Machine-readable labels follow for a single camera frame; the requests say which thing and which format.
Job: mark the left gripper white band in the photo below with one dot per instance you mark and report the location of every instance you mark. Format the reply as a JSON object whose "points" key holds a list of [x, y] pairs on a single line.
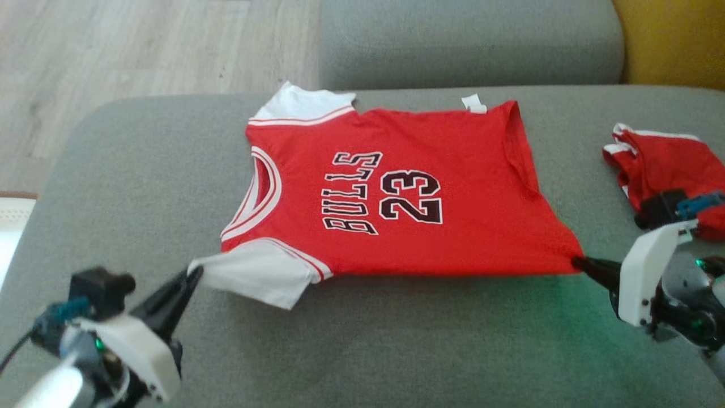
{"points": [[136, 351]]}

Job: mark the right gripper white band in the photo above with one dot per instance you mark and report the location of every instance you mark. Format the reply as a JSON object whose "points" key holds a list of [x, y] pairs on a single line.
{"points": [[645, 272]]}

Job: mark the red shorts white trim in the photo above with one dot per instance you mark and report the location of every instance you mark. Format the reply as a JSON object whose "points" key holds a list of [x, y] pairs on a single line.
{"points": [[662, 164]]}

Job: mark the red Bulls 23 jersey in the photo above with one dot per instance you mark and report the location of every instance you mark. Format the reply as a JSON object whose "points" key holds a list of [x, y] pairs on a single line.
{"points": [[453, 187]]}

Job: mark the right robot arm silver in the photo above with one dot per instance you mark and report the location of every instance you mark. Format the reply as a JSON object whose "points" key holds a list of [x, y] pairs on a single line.
{"points": [[694, 306]]}

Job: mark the white rug edge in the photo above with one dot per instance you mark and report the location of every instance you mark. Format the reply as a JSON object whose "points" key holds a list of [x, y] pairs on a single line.
{"points": [[14, 226]]}

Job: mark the large grey sofa seat cushion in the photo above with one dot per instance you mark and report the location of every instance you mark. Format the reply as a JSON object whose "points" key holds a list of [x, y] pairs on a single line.
{"points": [[396, 351]]}

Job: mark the yellow cushion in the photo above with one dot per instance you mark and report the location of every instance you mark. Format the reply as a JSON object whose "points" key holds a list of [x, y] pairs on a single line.
{"points": [[674, 39]]}

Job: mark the small grey sofa cushion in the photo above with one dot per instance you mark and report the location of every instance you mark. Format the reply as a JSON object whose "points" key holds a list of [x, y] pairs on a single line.
{"points": [[470, 39]]}

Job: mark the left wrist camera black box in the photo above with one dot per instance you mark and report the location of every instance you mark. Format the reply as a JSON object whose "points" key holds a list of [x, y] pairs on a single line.
{"points": [[99, 289]]}

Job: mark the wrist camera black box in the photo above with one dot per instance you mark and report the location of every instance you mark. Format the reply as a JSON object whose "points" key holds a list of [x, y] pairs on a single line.
{"points": [[99, 289], [660, 209]]}

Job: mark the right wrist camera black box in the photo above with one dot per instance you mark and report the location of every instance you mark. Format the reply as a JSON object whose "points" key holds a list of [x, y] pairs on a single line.
{"points": [[660, 209]]}

